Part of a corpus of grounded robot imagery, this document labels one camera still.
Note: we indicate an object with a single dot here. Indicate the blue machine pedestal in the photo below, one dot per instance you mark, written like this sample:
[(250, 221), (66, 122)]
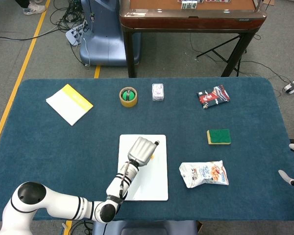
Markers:
[(105, 44)]

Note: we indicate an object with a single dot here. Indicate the clear box of purple clips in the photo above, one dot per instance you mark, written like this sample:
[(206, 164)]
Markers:
[(158, 92)]

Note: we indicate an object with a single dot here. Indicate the dark printed card box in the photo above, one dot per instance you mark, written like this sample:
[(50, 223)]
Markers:
[(213, 97)]

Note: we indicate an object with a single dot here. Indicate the white sneaker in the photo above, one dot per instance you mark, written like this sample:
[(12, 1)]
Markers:
[(34, 9)]

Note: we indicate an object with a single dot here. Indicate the green and black ball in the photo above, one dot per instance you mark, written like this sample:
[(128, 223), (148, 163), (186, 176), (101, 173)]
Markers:
[(125, 95)]

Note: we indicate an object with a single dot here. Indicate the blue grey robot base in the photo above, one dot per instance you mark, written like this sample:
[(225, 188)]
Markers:
[(149, 227)]

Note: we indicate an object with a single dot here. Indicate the white and yellow notebook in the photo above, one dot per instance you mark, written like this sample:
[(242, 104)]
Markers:
[(68, 105)]

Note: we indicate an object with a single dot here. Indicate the blue table cloth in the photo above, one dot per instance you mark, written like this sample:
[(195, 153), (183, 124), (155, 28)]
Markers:
[(161, 117)]

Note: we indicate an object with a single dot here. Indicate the white snack bag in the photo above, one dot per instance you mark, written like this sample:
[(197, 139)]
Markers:
[(203, 174)]

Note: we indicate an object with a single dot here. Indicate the white power strip with plugs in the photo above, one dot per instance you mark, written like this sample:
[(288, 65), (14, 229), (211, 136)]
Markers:
[(74, 36)]

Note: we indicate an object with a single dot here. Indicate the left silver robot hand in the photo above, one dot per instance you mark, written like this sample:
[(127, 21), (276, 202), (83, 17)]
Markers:
[(142, 151)]

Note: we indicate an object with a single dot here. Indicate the brown mahjong table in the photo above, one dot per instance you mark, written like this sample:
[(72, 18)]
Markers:
[(186, 24)]

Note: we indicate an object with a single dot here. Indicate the white rectangular board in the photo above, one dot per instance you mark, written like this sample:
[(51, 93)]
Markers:
[(156, 181)]

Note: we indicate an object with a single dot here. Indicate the green and yellow sponge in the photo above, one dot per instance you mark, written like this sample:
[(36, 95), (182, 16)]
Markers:
[(219, 135)]

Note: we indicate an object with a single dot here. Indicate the brown packing tape roll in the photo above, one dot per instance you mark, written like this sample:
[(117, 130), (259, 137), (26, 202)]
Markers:
[(128, 103)]

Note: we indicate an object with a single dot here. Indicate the person in black trousers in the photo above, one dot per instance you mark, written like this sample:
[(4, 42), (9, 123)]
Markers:
[(22, 3)]

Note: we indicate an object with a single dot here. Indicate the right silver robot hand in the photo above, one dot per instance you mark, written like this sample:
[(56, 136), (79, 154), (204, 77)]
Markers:
[(284, 174)]

